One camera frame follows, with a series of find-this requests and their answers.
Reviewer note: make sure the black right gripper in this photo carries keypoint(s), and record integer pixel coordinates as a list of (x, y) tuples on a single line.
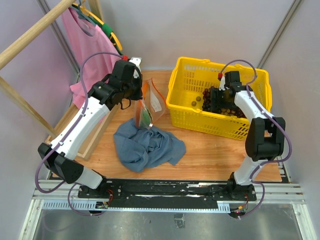
[(215, 93)]

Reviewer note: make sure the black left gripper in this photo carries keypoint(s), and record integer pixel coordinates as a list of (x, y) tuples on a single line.
[(138, 95)]

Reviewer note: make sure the dark red grape bunch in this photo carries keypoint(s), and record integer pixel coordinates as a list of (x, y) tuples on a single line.
[(206, 95)]

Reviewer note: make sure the clear zip bag orange seal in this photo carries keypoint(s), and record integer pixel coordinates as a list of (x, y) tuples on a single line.
[(154, 101)]

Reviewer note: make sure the toy watermelon slice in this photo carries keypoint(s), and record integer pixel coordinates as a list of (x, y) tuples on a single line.
[(145, 118)]

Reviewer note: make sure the dark purple grape bunch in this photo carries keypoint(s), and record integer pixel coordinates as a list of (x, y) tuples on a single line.
[(207, 107)]

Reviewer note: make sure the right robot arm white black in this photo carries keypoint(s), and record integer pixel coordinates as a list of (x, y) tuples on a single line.
[(264, 141)]

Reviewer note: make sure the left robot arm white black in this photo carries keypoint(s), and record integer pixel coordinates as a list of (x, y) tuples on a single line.
[(59, 155)]

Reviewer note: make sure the yellow plastic basket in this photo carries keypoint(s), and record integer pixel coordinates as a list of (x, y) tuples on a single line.
[(191, 76)]

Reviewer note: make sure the yellow green hanger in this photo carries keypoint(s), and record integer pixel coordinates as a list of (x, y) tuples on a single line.
[(87, 15)]

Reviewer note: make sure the blue crumpled cloth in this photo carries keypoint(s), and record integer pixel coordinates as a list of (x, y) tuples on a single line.
[(140, 149)]

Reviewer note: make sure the grey hanger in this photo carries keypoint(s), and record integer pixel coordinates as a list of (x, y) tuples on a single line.
[(86, 24)]

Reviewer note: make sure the wooden clothes rack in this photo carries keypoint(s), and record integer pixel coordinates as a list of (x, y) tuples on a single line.
[(42, 74)]

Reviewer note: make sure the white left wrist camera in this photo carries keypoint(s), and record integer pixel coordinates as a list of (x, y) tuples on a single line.
[(137, 61)]

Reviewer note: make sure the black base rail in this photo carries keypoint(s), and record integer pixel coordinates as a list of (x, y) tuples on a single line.
[(168, 194)]

